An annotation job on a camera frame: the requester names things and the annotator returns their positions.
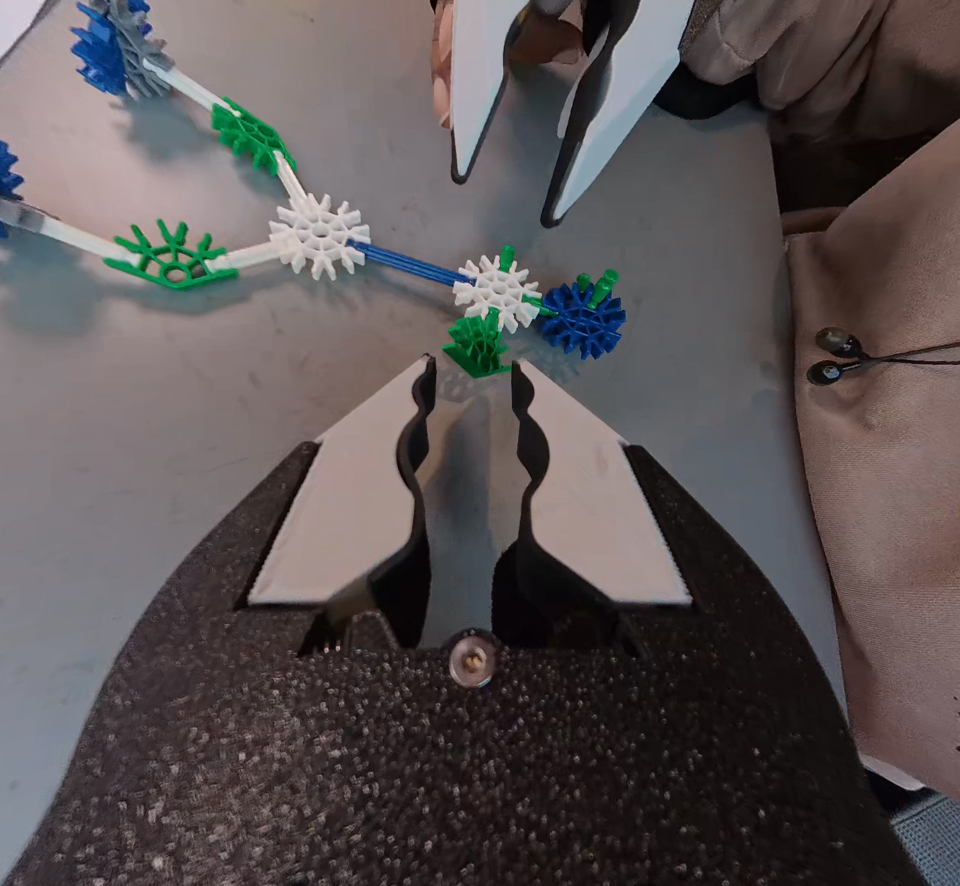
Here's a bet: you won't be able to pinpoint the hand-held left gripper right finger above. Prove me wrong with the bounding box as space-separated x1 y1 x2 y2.
492 361 694 650

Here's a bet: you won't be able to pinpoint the person's beige printed hoodie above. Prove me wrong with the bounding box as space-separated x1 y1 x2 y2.
780 121 960 805

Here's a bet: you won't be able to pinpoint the colourful rod connector toy model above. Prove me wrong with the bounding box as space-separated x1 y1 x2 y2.
0 0 628 380

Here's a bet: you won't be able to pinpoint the person's right forearm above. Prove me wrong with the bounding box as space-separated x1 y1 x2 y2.
683 0 960 107

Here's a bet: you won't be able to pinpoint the person's right hand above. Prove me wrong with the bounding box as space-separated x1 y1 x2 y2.
431 0 459 133

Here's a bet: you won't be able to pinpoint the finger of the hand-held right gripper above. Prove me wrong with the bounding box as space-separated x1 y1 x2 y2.
449 0 544 185
540 0 724 227

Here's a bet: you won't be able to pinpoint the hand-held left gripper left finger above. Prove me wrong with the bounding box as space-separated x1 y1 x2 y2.
245 355 439 650

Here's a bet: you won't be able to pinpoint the black earphones with cable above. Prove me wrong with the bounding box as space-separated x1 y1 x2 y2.
806 324 960 389

